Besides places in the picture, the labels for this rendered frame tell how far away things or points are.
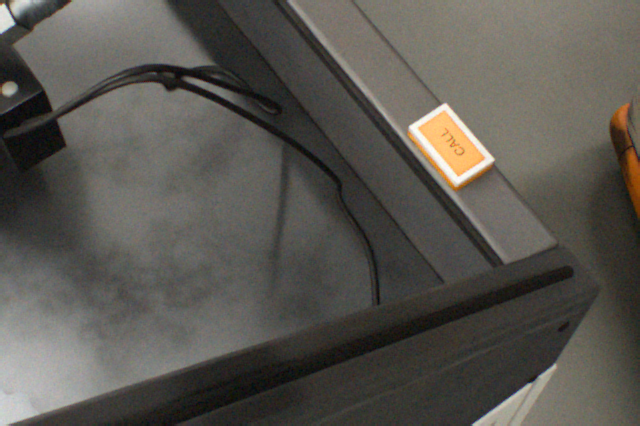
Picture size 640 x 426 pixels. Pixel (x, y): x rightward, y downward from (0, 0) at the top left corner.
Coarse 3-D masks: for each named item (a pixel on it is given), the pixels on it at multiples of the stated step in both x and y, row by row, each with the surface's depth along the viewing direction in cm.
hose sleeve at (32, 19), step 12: (12, 0) 59; (24, 0) 59; (36, 0) 58; (48, 0) 58; (60, 0) 58; (72, 0) 59; (12, 12) 59; (24, 12) 59; (36, 12) 59; (48, 12) 59
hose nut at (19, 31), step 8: (0, 0) 60; (8, 0) 59; (0, 8) 59; (8, 8) 59; (0, 16) 59; (8, 16) 59; (0, 24) 59; (8, 24) 59; (16, 24) 59; (24, 24) 60; (0, 32) 59; (8, 32) 60; (16, 32) 60; (24, 32) 60; (0, 40) 60; (8, 40) 60; (16, 40) 60
